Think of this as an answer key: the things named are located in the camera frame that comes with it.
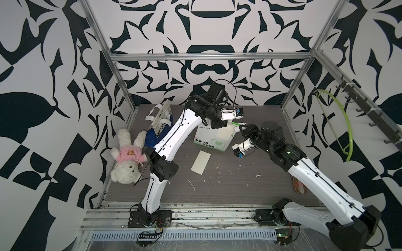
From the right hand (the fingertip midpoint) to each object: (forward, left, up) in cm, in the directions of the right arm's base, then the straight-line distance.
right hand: (244, 118), depth 72 cm
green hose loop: (+22, -45, -4) cm, 50 cm away
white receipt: (0, +7, -11) cm, 13 cm away
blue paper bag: (+6, +41, -6) cm, 42 cm away
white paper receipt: (-6, +20, -32) cm, 39 cm away
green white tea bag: (+2, +16, -18) cm, 24 cm away
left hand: (+5, +9, -2) cm, 10 cm away
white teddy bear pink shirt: (-8, +59, -22) cm, 63 cm away
